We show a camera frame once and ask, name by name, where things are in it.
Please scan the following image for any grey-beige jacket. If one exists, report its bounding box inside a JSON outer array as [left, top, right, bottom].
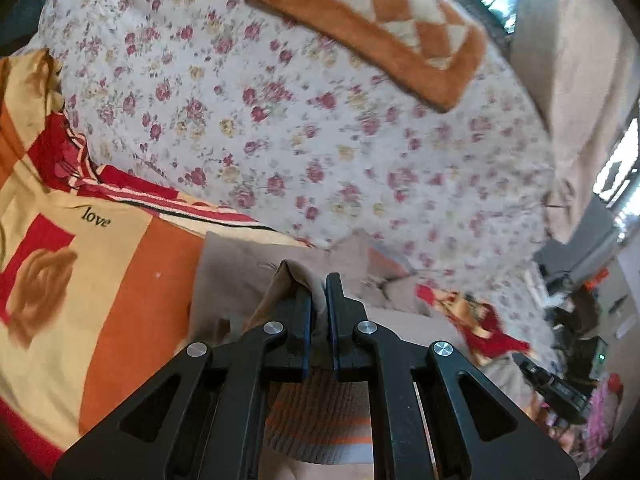
[[186, 228, 547, 480]]

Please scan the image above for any orange checkered plush mat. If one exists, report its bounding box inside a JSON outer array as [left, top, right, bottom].
[[259, 0, 486, 110]]

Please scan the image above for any black device green light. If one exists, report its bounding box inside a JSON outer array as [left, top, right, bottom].
[[565, 336, 608, 382]]

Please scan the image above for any beige curtain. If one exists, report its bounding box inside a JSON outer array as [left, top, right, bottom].
[[510, 0, 639, 244]]

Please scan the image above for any white floral quilt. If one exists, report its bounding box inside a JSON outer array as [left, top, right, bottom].
[[34, 0, 554, 363]]

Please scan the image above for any orange yellow red blanket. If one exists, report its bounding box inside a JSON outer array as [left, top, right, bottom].
[[1, 50, 526, 479]]

